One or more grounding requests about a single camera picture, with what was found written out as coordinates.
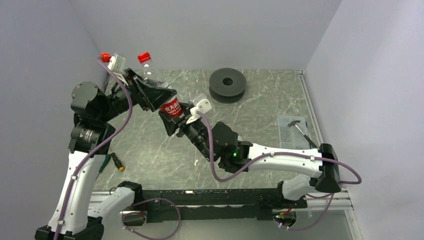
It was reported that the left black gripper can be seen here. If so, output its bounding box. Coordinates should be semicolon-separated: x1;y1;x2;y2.
98;68;177;123

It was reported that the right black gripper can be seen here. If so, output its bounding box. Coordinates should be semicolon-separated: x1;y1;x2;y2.
159;101;216;162

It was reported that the clear bottle red label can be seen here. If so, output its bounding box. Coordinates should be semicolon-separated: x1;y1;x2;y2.
137;52;183;117

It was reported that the red bottle cap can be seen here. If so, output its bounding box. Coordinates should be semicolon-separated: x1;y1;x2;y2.
137;52;152;64

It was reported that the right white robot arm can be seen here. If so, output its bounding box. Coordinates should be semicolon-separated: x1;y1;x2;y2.
159;112;342;208

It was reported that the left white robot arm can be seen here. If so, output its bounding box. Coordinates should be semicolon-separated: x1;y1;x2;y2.
34;69;177;240

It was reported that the black yellow screwdriver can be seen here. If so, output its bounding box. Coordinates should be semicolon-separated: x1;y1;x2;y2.
109;151;125;171

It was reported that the black round disc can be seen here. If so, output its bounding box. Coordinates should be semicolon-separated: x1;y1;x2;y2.
209;67;247;104

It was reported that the clear plastic tray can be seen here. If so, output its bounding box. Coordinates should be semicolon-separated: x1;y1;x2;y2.
277;115;312;150

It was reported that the hammer in tray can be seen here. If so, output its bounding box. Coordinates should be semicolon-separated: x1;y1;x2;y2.
287;120;318;149

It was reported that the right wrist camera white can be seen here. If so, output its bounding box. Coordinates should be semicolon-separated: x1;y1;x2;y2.
186;93;212;125

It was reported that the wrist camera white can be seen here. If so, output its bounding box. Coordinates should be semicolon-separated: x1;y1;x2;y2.
100;52;128;86
186;93;212;125

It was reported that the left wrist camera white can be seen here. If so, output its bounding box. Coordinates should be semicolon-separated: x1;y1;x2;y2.
100;52;128;86

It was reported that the green handled screwdriver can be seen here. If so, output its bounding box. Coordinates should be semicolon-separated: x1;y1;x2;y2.
98;154;111;174

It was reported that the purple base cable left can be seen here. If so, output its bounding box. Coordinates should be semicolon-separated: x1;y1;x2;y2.
121;197;182;240

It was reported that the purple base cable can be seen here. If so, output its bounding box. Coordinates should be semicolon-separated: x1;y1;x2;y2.
121;197;182;240
273;193;335;232

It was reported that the black base frame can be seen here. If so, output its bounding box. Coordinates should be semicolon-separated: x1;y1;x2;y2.
123;183;308;227

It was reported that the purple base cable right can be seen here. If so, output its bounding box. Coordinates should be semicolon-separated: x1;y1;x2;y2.
273;193;335;232

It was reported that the aluminium rail right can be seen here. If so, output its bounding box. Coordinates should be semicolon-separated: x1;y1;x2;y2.
296;70;354;212

